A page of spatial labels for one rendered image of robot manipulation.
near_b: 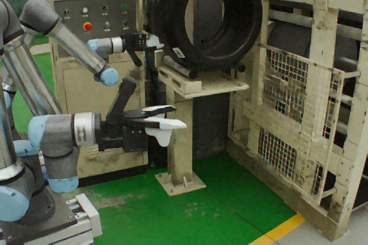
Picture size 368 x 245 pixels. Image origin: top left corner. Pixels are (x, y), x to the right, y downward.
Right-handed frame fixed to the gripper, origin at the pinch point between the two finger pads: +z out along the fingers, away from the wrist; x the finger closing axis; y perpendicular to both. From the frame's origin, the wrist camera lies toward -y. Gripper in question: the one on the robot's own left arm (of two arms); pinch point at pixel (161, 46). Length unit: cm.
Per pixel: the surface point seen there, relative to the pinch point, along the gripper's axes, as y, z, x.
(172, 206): -103, 10, 9
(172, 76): -17.1, 7.9, 4.1
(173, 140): -66, 19, 28
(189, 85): -17.9, 10.2, -10.5
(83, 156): -79, -35, 51
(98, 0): 19, -18, 56
